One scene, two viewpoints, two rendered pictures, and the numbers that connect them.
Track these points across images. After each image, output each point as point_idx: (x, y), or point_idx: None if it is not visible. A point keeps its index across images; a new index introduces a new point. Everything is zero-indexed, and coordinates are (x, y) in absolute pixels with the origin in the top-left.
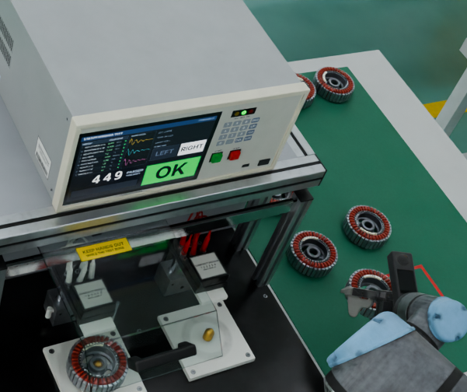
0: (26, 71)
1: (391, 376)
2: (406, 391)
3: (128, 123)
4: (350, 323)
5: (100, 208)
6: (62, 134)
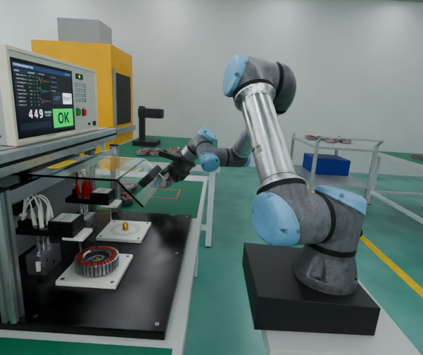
0: None
1: (262, 64)
2: (270, 66)
3: (33, 58)
4: (158, 205)
5: (41, 142)
6: None
